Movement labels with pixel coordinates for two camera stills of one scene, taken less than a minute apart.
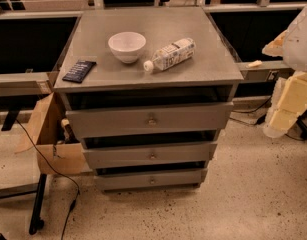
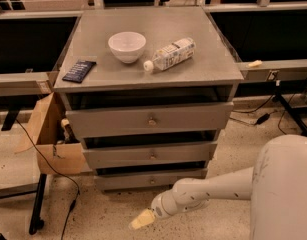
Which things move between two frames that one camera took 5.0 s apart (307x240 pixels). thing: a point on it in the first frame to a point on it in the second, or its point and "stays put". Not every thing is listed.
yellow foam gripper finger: [290, 97] to [163, 205]
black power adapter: [261, 119] stays put
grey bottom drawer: [152, 179] stays put
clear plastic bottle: [171, 55] stays put
